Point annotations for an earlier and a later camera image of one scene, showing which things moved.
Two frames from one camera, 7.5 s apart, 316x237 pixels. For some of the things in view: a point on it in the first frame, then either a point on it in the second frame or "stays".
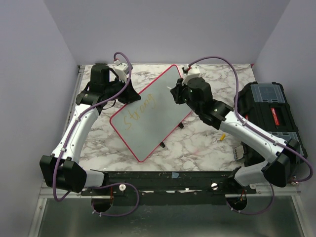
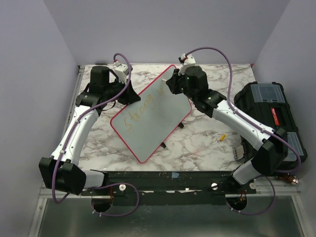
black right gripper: x=177 y=91 → x=173 y=82
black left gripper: x=130 y=95 stays
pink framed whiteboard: x=147 y=124 stays
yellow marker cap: x=222 y=137 stays
